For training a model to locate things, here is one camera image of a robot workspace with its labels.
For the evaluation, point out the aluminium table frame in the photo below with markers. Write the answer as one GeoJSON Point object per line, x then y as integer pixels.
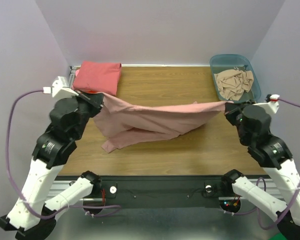
{"type": "Point", "coordinates": [210, 150]}

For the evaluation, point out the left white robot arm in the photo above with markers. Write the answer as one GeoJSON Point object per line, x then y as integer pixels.
{"type": "Point", "coordinates": [33, 217]}

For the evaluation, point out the green cloth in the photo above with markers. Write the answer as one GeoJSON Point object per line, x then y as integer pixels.
{"type": "Point", "coordinates": [278, 236]}

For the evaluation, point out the folded salmon pink shirt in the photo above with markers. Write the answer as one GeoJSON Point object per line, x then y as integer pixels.
{"type": "Point", "coordinates": [98, 77]}

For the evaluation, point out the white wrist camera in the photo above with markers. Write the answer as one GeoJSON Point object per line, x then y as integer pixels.
{"type": "Point", "coordinates": [271, 104]}
{"type": "Point", "coordinates": [60, 89]}

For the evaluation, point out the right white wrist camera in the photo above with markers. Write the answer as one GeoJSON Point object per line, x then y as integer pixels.
{"type": "Point", "coordinates": [271, 104]}

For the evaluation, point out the folded red shirt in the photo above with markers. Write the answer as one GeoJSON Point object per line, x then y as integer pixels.
{"type": "Point", "coordinates": [91, 92]}

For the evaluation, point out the beige crumpled shirt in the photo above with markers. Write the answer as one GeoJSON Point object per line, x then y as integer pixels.
{"type": "Point", "coordinates": [233, 83]}

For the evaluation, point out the teal plastic bin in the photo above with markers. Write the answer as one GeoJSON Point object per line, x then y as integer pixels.
{"type": "Point", "coordinates": [222, 62]}

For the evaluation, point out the dusty pink t shirt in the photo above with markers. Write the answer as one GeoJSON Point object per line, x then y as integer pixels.
{"type": "Point", "coordinates": [124, 124]}

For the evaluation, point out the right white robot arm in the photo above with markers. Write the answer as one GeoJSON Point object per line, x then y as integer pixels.
{"type": "Point", "coordinates": [277, 161]}

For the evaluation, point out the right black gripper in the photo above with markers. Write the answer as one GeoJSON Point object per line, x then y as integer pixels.
{"type": "Point", "coordinates": [230, 110]}

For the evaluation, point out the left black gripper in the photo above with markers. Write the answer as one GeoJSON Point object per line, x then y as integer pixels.
{"type": "Point", "coordinates": [96, 99]}

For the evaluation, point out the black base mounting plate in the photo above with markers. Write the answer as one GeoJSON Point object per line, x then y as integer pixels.
{"type": "Point", "coordinates": [166, 191]}

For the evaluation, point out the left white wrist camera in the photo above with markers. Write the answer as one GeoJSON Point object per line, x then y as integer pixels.
{"type": "Point", "coordinates": [60, 89]}

